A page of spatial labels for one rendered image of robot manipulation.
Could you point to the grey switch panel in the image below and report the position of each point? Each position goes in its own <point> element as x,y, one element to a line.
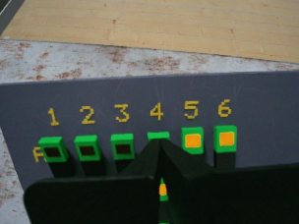
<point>67,128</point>

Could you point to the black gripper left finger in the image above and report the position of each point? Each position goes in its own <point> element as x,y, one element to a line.
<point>115,199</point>

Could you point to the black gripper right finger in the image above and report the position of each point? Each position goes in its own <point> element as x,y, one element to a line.
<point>203,199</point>

